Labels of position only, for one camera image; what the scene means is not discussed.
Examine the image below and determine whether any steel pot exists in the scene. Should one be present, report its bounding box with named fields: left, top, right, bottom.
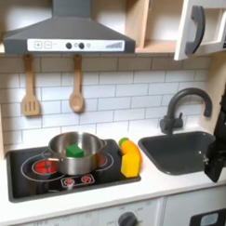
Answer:
left=41, top=129, right=109, bottom=178

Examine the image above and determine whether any green wooden block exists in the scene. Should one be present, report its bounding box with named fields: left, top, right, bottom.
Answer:
left=64, top=142, right=86, bottom=159

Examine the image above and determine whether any dark grey sink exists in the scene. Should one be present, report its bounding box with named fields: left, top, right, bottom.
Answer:
left=136, top=128, right=218, bottom=178

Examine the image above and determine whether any dark grey tap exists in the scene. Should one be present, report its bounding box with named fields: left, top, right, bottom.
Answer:
left=159, top=86, right=215, bottom=137

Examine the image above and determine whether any yellow wooden block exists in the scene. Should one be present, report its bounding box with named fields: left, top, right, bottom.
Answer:
left=119, top=151, right=141, bottom=179

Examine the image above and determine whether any orange toy carrot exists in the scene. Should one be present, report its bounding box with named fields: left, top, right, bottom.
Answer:
left=117, top=137, right=143, bottom=167

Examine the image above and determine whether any grey oven knob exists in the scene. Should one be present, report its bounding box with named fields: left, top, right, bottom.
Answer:
left=117, top=211, right=139, bottom=226

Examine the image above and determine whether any white oven control panel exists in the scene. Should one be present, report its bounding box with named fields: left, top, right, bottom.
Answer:
left=7, top=191, right=166, bottom=226

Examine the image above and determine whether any white toy microwave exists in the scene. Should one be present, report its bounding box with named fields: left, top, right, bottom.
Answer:
left=173, top=0, right=226, bottom=63

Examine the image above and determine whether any wooden spoon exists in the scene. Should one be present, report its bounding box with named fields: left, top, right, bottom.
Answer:
left=67, top=53, right=87, bottom=113

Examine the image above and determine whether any wooden cabinet shelf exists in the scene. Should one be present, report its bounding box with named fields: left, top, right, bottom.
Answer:
left=123, top=0, right=186, bottom=57

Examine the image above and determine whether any black toy stove top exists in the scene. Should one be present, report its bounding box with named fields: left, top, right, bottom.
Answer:
left=3, top=134, right=143, bottom=209

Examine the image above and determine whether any slotted wooden spatula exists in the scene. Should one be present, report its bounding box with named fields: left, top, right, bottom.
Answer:
left=20, top=54, right=44, bottom=118

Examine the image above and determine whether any grey range hood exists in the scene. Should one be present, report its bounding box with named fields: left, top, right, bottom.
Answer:
left=1, top=0, right=139, bottom=60

